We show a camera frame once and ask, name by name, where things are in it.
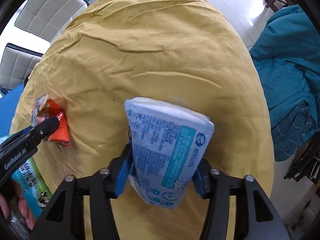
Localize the orange panda snack bag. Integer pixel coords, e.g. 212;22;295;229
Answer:
31;93;71;147

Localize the blue white tissue pack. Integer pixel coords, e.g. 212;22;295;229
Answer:
124;97;214;209

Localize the left human hand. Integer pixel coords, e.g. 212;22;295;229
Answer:
1;180;36;230

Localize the cardboard box with blue print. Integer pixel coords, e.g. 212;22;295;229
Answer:
1;134;52;219

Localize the blue foam mat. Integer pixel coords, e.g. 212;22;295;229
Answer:
0;84;24;137

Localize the white padded chair left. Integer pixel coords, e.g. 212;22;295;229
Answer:
0;43;43;90

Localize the white padded chair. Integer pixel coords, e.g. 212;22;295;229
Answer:
15;0;88;43
0;43;43;90

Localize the white padded chair right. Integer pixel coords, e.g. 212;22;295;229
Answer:
15;0;88;43

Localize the teal blanket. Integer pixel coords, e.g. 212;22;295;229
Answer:
249;5;319;161

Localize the yellow tablecloth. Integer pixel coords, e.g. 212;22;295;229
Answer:
11;0;274;194

